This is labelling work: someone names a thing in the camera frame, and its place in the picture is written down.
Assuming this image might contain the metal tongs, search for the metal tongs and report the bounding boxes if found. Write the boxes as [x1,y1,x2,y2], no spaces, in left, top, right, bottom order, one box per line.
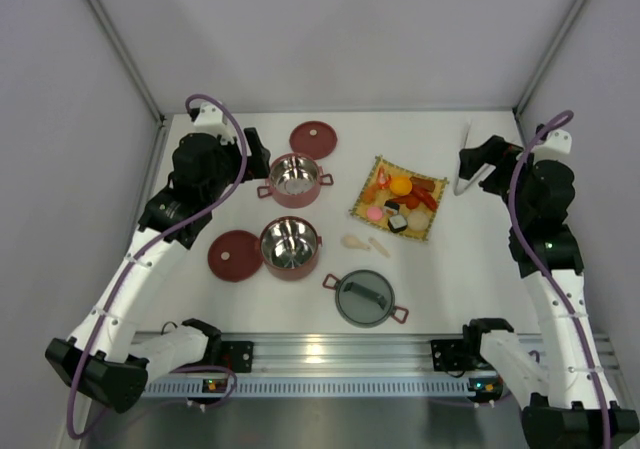
[453,119,488,197]

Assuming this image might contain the red sausage toy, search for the red sausage toy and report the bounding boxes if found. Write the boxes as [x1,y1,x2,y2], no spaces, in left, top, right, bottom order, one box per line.
[397,186,438,212]

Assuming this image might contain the fried cutlet toy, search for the fried cutlet toy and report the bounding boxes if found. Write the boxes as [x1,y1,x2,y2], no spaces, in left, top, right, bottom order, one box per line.
[362,184,385,205]

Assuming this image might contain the toy shrimp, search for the toy shrimp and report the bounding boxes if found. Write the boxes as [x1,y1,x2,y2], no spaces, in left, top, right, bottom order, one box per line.
[376,167,392,191]

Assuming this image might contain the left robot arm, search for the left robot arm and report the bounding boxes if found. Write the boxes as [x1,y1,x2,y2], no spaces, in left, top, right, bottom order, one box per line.
[45,128,270,413]

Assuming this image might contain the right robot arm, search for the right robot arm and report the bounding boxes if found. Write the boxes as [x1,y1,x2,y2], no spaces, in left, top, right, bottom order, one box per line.
[458,130,639,448]

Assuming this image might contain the upper pink steel pot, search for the upper pink steel pot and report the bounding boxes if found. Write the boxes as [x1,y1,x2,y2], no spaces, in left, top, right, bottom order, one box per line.
[256,153,334,209]

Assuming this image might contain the pink steel pot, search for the pink steel pot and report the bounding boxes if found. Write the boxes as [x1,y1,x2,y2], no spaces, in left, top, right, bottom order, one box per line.
[258,215,323,281]
[256,153,334,209]

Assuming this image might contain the upper dark red lid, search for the upper dark red lid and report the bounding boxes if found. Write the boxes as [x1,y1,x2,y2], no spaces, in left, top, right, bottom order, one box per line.
[289,121,338,160]

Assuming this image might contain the dark red lid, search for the dark red lid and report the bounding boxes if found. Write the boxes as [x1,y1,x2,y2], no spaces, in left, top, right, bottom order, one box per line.
[207,230,263,283]
[289,121,338,160]

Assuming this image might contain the brown sausage toy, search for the brown sausage toy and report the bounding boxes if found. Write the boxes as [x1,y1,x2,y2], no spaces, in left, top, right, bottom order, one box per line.
[410,176,436,192]

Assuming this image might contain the lower pink steel pot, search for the lower pink steel pot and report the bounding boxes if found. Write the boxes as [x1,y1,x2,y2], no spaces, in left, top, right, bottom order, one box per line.
[258,215,323,281]

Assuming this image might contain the lower dark red lid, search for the lower dark red lid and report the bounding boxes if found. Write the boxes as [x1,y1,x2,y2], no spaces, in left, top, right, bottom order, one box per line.
[207,230,263,283]

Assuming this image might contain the orange toy fruit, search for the orange toy fruit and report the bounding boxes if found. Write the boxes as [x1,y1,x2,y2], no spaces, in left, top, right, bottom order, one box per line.
[389,176,413,197]

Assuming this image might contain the white rice ball toy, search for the white rice ball toy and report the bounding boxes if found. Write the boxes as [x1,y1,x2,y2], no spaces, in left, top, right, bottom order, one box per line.
[406,210,430,232]

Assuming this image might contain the bamboo tray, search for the bamboo tray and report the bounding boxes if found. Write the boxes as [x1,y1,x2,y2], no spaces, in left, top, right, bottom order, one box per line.
[349,155,449,242]

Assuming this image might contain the beige spoon head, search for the beige spoon head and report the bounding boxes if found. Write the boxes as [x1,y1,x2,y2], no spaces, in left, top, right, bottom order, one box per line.
[341,234,371,251]

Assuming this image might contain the sushi roll orange centre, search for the sushi roll orange centre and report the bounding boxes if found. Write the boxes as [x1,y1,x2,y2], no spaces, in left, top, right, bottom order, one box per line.
[383,200,401,216]

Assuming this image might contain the sushi roll white centre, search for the sushi roll white centre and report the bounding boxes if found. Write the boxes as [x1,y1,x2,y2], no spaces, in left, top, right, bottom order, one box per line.
[387,213,408,233]

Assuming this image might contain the pink round toy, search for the pink round toy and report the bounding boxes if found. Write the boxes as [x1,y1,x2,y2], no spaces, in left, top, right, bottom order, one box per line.
[366,206,384,221]

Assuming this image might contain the right camera mount white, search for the right camera mount white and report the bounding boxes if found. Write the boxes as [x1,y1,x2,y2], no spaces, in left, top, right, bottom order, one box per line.
[540,129,573,157]

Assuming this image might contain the camera mount white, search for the camera mount white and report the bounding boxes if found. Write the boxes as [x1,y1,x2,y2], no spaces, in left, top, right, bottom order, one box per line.
[193,102,236,145]
[540,129,573,157]

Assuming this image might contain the left camera mount white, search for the left camera mount white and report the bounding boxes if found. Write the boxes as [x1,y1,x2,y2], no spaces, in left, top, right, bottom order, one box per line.
[193,102,236,145]

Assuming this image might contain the beige spoon handle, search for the beige spoon handle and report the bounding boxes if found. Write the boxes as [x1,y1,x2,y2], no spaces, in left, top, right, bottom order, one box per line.
[368,237,391,258]

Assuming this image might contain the grey lid with handle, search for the grey lid with handle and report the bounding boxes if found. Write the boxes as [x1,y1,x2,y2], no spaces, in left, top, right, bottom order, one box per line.
[322,269,409,329]

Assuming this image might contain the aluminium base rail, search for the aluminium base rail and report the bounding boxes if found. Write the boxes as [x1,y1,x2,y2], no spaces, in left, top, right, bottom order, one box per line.
[129,331,621,400]

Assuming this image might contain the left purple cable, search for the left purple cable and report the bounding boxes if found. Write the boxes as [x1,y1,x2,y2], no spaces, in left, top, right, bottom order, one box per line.
[66,93,250,439]

